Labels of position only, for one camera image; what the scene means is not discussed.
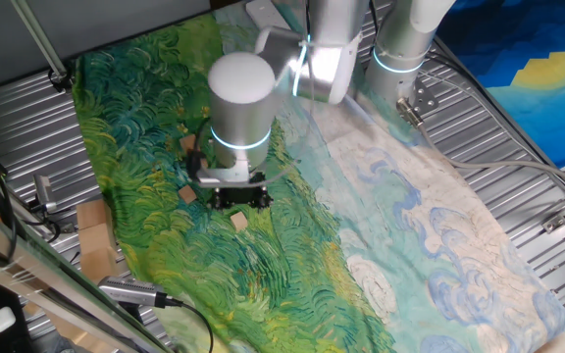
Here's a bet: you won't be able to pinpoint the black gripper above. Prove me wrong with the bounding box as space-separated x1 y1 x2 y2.
209 184 274 212

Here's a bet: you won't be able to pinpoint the painted landscape cloth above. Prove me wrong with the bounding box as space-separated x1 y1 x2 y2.
71 2 565 353

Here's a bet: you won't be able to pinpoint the large wooden cube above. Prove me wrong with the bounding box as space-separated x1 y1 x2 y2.
75 198 112 231
79 247 120 284
77 223 117 256

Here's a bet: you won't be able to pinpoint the white power strip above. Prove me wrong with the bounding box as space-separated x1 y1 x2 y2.
244 0 292 31

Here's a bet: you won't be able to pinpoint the black pole clamp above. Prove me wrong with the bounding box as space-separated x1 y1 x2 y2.
49 68 76 94

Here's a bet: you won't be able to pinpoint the grey tripod pole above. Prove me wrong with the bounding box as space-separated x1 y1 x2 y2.
10 0 71 82

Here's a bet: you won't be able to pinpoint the small white case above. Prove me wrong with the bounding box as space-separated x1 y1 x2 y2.
0 306 18 334

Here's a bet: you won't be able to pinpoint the blue and yellow cloth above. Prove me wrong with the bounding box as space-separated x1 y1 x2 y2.
434 0 565 171

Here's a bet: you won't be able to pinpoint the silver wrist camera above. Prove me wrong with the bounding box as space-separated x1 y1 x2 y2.
194 164 254 189

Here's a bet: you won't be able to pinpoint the silver bar camera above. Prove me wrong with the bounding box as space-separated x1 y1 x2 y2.
96 276 169 309

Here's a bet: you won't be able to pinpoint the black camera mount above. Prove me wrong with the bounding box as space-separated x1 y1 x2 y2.
115 301 146 328

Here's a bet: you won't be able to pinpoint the grey conduit hose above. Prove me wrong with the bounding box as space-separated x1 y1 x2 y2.
394 96 565 197

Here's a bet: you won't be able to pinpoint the small silver camera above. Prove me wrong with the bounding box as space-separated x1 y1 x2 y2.
33 174 59 215

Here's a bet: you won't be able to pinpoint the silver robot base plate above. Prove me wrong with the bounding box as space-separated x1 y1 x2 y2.
409 76 440 118

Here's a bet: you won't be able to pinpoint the metal frame beam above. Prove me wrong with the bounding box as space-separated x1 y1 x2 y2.
0 195 174 353

